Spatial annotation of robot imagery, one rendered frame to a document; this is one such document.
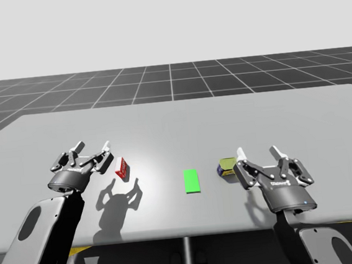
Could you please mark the green pad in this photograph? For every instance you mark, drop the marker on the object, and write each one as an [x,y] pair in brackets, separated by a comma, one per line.
[192,181]

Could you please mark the green and blue rectangular can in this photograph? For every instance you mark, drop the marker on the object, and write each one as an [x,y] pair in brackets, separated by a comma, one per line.
[226,165]

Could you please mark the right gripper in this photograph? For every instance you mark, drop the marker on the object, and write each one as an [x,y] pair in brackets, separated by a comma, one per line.
[286,194]

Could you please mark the red and white carton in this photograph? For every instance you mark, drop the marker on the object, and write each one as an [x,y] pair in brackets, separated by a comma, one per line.
[122,170]

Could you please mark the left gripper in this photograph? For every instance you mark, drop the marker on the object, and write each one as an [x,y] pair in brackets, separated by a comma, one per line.
[70,179]

